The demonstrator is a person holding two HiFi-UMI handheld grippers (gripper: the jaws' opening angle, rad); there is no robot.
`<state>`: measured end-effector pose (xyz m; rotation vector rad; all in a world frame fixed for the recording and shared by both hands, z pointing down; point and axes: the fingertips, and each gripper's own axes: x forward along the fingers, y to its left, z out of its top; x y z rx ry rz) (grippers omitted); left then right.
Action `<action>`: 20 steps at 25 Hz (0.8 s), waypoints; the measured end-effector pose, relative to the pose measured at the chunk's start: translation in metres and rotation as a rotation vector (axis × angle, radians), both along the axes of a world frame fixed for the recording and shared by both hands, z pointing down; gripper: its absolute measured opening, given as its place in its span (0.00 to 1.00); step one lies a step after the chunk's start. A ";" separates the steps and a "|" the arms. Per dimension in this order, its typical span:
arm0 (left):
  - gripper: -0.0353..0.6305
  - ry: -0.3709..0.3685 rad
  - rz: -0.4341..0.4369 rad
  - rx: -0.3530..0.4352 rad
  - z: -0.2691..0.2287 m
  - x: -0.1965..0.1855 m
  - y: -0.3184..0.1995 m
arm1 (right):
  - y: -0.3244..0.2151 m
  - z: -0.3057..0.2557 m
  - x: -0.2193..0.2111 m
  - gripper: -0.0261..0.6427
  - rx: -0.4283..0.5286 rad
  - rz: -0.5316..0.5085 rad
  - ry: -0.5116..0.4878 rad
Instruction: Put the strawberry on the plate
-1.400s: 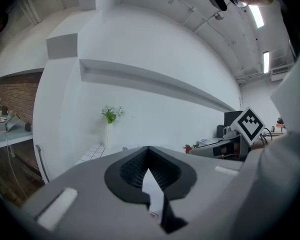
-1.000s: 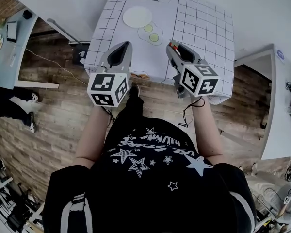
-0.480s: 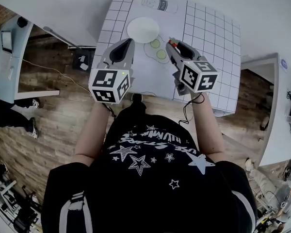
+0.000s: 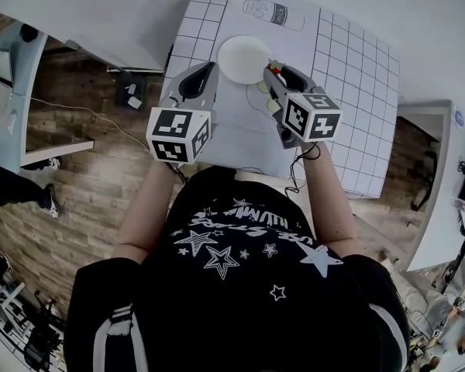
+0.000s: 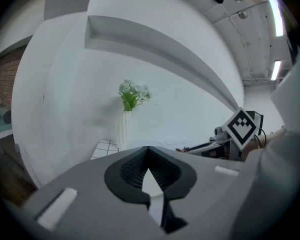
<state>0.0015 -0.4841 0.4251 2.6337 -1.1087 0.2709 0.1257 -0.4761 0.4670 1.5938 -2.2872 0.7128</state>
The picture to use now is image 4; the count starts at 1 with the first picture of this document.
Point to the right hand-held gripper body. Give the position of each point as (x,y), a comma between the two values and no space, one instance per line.
(314,118)

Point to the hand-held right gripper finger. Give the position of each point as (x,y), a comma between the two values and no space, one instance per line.
(275,85)
(302,80)

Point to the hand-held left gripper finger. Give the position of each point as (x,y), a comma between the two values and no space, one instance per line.
(173,84)
(213,87)

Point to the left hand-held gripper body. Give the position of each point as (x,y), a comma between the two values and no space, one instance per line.
(178,134)

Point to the white round plate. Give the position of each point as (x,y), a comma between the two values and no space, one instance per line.
(242,56)

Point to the person's left forearm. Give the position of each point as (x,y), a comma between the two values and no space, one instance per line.
(147,211)

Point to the person's right forearm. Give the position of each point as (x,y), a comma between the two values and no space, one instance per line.
(327,200)

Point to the table with white grid cloth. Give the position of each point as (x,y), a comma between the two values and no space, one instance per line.
(352,91)

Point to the round blue sticker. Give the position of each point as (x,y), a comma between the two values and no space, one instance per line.
(459,118)

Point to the white desk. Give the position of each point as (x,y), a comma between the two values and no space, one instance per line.
(445,192)

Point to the small black round object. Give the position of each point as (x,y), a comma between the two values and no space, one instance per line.
(28,32)

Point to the light blue table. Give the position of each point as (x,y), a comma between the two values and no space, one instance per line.
(11,130)

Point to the person's black star-print shirt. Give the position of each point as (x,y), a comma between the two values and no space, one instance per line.
(240,293)

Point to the grey tablet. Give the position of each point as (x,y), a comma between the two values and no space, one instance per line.
(3,66)

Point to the white metal rack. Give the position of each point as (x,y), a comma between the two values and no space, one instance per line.
(7,300)

